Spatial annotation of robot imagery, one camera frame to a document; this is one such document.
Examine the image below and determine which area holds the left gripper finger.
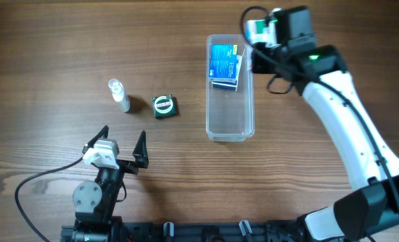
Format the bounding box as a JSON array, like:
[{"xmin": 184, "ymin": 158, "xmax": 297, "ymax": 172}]
[
  {"xmin": 83, "ymin": 125, "xmax": 109, "ymax": 151},
  {"xmin": 133, "ymin": 130, "xmax": 149, "ymax": 169}
]

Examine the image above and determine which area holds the blue medicine box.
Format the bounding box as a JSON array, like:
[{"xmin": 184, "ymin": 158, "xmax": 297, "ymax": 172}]
[{"xmin": 209, "ymin": 44, "xmax": 238, "ymax": 82}]

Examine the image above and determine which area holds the Hansaplast plaster box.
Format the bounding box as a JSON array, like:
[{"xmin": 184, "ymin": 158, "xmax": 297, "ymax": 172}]
[{"xmin": 209, "ymin": 55, "xmax": 242, "ymax": 91}]

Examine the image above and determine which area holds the green Zam-Buk ointment box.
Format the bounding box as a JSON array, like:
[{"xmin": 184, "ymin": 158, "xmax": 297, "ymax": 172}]
[{"xmin": 152, "ymin": 94, "xmax": 177, "ymax": 119}]

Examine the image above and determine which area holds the white green medicine box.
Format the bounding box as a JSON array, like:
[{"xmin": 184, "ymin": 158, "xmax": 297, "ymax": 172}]
[{"xmin": 245, "ymin": 19, "xmax": 274, "ymax": 44}]

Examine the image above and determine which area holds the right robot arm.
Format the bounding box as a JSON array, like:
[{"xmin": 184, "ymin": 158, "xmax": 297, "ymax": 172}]
[{"xmin": 240, "ymin": 6, "xmax": 399, "ymax": 241}]

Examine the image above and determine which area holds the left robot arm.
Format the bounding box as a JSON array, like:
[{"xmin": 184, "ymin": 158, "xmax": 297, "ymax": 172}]
[{"xmin": 69, "ymin": 126, "xmax": 149, "ymax": 242}]

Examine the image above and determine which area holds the clear plastic container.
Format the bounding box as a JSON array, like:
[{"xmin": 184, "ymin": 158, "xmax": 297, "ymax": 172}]
[{"xmin": 205, "ymin": 34, "xmax": 255, "ymax": 142}]

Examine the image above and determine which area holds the white spray bottle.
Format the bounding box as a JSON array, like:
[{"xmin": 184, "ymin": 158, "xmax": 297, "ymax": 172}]
[{"xmin": 108, "ymin": 79, "xmax": 131, "ymax": 112}]

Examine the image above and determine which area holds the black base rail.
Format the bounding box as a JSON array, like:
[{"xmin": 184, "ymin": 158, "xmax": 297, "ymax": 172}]
[{"xmin": 61, "ymin": 220, "xmax": 307, "ymax": 242}]

